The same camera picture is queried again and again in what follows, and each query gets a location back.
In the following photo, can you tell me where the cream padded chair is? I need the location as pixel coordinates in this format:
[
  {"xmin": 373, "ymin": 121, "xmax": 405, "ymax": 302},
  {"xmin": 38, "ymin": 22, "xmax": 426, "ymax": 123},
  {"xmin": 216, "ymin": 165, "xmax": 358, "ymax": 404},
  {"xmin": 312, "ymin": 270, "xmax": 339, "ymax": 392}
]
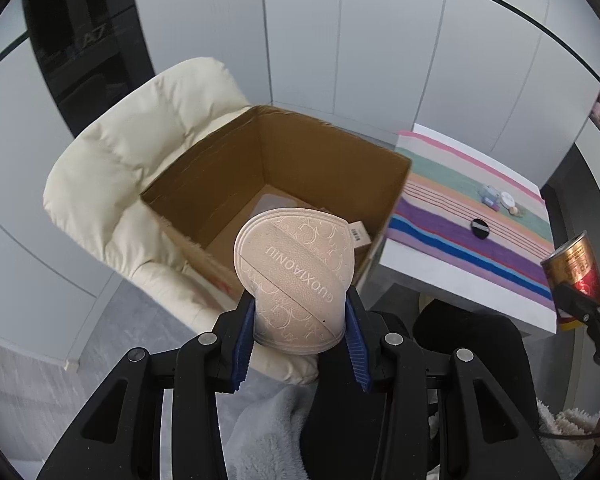
[{"xmin": 43, "ymin": 57, "xmax": 321, "ymax": 386}]

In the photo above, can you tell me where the white curved counter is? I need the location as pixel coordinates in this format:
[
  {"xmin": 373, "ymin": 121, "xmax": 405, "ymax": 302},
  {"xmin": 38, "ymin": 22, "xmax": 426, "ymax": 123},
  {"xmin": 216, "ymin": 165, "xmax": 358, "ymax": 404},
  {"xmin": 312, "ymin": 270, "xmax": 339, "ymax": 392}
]
[{"xmin": 572, "ymin": 120, "xmax": 600, "ymax": 201}]

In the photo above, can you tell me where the small white box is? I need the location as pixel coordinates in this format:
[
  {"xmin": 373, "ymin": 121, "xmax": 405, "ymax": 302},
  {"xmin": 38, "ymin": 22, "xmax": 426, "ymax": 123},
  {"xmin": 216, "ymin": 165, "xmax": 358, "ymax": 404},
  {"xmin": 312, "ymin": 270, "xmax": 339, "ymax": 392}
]
[{"xmin": 347, "ymin": 220, "xmax": 372, "ymax": 247}]

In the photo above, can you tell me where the clear square plastic lid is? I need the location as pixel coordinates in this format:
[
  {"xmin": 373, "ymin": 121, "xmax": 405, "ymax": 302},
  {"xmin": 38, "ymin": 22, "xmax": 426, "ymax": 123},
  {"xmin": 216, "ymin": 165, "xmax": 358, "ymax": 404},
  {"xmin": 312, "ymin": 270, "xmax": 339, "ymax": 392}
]
[{"xmin": 254, "ymin": 192, "xmax": 331, "ymax": 221}]

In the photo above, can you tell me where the striped multicolour cloth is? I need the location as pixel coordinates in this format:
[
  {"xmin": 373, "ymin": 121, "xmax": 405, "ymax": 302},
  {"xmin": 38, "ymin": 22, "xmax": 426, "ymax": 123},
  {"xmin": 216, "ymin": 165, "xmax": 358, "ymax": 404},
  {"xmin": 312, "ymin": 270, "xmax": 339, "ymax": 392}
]
[{"xmin": 382, "ymin": 130, "xmax": 556, "ymax": 311}]

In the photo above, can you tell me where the black glossy panel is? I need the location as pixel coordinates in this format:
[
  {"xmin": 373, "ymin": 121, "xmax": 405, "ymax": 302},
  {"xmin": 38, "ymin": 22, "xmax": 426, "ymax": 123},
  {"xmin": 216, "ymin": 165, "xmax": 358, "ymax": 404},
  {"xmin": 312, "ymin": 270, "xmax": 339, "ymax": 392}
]
[{"xmin": 22, "ymin": 0, "xmax": 156, "ymax": 138}]

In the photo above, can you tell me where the beige powder puff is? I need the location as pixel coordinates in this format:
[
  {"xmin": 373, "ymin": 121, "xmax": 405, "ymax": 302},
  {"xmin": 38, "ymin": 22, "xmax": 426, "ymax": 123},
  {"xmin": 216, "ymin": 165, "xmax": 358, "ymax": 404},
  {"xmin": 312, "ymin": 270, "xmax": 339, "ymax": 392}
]
[{"xmin": 233, "ymin": 206, "xmax": 353, "ymax": 356}]

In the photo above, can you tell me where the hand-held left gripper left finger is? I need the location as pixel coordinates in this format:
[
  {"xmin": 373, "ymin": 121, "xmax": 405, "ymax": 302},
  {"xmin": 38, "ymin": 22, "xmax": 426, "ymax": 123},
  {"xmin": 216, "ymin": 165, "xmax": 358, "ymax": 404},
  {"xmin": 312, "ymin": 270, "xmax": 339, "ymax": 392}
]
[{"xmin": 37, "ymin": 292, "xmax": 257, "ymax": 480}]

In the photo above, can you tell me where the gold and red can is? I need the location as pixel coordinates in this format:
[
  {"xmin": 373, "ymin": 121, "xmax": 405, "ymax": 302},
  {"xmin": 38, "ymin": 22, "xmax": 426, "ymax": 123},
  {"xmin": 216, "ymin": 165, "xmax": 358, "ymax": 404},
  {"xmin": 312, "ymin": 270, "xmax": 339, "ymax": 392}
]
[{"xmin": 540, "ymin": 230, "xmax": 600, "ymax": 331}]

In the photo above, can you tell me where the white low table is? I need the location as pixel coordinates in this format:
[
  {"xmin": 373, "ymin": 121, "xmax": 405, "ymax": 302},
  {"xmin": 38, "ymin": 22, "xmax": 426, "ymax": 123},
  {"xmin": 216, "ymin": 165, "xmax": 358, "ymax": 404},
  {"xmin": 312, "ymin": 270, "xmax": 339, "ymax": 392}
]
[{"xmin": 365, "ymin": 122, "xmax": 558, "ymax": 336}]

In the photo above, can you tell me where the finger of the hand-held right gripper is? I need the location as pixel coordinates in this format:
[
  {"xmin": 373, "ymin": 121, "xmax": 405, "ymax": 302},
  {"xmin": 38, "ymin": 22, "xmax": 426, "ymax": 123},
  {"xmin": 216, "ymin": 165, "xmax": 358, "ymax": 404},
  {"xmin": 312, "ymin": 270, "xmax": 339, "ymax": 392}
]
[{"xmin": 555, "ymin": 282, "xmax": 600, "ymax": 341}]

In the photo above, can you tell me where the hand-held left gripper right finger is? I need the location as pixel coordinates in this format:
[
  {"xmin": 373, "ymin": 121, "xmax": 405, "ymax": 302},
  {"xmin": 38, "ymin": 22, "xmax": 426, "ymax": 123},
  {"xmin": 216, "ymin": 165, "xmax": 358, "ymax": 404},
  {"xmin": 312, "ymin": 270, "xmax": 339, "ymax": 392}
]
[{"xmin": 344, "ymin": 295, "xmax": 561, "ymax": 480}]

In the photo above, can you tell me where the grey fleece blanket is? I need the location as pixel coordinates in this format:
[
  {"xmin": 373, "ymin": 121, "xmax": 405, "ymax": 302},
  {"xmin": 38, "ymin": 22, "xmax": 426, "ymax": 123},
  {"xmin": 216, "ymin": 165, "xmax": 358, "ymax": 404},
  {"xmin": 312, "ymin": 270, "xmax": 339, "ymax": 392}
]
[{"xmin": 220, "ymin": 375, "xmax": 600, "ymax": 480}]

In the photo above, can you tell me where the brown cardboard box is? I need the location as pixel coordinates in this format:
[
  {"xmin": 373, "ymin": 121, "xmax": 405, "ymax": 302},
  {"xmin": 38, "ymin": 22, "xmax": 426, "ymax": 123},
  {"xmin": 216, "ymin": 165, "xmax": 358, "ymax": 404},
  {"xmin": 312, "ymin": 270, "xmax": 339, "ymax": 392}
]
[{"xmin": 140, "ymin": 105, "xmax": 412, "ymax": 306}]

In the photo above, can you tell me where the black cable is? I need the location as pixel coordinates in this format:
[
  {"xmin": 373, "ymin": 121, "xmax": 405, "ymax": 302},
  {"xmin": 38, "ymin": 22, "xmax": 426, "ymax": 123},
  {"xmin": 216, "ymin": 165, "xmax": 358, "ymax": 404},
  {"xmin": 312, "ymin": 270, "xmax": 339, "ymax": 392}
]
[{"xmin": 537, "ymin": 427, "xmax": 600, "ymax": 445}]

